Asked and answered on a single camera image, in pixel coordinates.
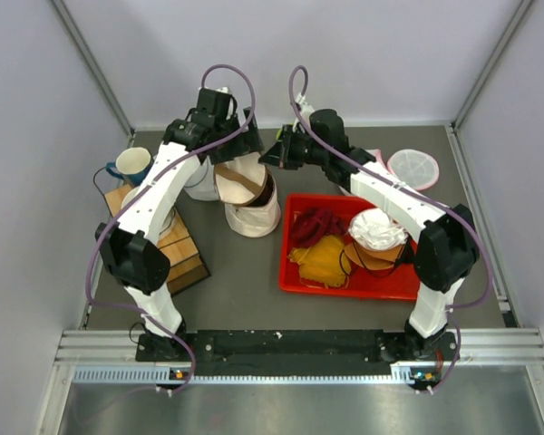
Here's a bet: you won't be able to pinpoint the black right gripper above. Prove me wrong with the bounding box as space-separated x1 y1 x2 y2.
259 126 328 171

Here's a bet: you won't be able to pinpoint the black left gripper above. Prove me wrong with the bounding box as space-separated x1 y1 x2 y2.
209 107 262 164

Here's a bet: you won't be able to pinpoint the beige laundry bag brown zipper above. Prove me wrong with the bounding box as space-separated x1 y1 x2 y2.
214 152 281 238

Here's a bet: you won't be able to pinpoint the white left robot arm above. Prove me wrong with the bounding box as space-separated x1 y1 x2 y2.
95 87 260 363

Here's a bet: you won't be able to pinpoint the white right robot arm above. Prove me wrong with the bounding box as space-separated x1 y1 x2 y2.
260 109 480 359

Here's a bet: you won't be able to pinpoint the white mesh bag grey trim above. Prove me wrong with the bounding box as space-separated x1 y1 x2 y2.
183 158 219 202

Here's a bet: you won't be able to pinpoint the dark red lace bra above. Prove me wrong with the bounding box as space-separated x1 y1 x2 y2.
289 208 347 247

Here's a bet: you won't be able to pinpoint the yellow lace bra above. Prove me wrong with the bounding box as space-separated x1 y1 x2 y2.
288 235 352 289

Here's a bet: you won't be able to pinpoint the white lace bra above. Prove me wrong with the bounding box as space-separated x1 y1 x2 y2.
348 208 408 251

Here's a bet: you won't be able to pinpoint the blue mug white inside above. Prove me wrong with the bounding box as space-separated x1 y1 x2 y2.
104 147 153 188

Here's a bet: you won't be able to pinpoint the white bowl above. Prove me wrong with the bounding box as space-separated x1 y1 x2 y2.
121 188 177 239

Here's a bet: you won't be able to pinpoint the red plastic bin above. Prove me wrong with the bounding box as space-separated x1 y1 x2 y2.
279 193 419 302

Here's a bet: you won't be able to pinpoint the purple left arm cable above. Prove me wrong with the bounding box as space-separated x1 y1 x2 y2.
84 63 257 396

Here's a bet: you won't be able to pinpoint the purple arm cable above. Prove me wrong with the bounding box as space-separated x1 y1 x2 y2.
288 65 494 394
84 63 257 396

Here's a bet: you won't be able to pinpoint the black wire wooden rack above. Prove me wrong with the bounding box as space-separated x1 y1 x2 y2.
103 182 212 298

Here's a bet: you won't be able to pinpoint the orange bra black straps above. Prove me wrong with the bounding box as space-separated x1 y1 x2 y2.
338 238 416 280

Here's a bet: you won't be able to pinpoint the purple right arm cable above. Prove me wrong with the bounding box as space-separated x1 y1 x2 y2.
288 65 494 394

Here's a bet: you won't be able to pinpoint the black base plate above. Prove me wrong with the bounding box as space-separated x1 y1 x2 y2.
134 328 463 377

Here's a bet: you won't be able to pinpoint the grey cable duct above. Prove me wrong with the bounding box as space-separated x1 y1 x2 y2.
72 361 441 387

